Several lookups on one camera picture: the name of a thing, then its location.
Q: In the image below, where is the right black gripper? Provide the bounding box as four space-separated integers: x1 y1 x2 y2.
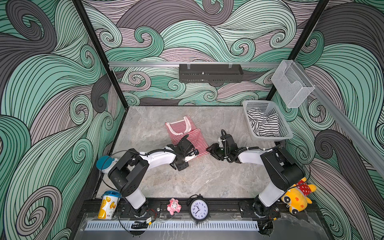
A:
204 143 230 161

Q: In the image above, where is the red white striped tank top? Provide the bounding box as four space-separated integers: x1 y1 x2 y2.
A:
165 116 209 157

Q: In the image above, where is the black white striped tank top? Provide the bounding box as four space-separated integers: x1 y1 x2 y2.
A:
247 109 280 137

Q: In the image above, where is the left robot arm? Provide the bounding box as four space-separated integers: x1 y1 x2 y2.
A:
104 144 199 216

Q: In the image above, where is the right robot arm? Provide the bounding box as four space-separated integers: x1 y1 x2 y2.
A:
207 144 305 217

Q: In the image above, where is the pink plush toy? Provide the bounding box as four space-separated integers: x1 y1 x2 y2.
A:
167 198 182 216

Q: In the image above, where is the black alarm clock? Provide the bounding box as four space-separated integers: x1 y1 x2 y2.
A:
187 195 211 224

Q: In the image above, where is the grey plastic laundry basket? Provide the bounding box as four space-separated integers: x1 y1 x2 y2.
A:
242 100 293 142

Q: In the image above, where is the teal lid white mug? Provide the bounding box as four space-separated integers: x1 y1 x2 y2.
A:
96 156 119 174

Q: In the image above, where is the yellow drink cup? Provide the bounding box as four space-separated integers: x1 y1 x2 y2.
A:
98 191 121 220

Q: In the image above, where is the yellow plush toy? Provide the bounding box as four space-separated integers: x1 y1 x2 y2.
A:
280 178 317 215

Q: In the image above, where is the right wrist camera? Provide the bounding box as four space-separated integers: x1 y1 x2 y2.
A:
220 129 238 157

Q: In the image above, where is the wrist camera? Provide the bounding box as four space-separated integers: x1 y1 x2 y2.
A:
176 134 200 158
220 129 238 157

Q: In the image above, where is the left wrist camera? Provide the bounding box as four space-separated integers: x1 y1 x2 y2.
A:
176 134 200 158

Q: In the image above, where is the white slotted cable duct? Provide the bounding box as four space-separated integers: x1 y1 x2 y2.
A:
85 220 259 232

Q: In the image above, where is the black wall shelf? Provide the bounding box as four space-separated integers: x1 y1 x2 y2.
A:
179 64 244 84

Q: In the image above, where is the clear wall-mounted bin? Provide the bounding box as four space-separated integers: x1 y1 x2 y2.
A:
271 60 315 109

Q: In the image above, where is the aluminium rail back wall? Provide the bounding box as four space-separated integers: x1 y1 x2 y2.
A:
107 61 281 69

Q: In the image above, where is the aluminium rail wall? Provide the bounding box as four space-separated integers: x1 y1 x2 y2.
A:
292 61 384 170
107 61 281 69

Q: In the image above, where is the aluminium rail right wall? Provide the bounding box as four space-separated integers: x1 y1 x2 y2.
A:
292 61 384 170

